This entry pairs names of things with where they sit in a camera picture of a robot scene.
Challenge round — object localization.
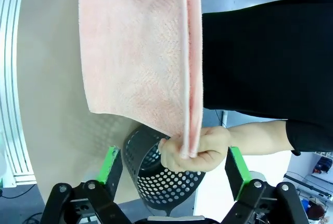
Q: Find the person's left hand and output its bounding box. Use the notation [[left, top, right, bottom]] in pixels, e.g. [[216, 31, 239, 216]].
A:
[[158, 126, 232, 173]]

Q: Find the pink terry towel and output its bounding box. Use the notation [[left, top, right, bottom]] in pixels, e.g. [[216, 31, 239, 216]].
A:
[[78, 0, 204, 160]]

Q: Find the person in black t-shirt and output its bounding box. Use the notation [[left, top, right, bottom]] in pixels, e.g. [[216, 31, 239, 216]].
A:
[[201, 0, 333, 157]]

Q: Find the person's left forearm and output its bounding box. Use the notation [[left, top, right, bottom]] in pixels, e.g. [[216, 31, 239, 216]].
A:
[[226, 119, 296, 156]]

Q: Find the black floor cable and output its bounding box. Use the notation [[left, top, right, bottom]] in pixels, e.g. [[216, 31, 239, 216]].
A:
[[0, 184, 37, 201]]

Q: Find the dark perforated laundry basket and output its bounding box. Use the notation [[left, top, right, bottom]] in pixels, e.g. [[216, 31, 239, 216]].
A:
[[123, 124, 207, 216]]

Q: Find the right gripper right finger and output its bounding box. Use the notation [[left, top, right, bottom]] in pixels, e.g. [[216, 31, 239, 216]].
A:
[[221, 146, 311, 224]]

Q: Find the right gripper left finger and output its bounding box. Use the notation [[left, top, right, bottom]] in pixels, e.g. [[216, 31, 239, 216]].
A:
[[42, 146, 132, 224]]

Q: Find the white aluminium frame rail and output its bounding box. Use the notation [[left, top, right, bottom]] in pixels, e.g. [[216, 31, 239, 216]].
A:
[[0, 0, 37, 183]]

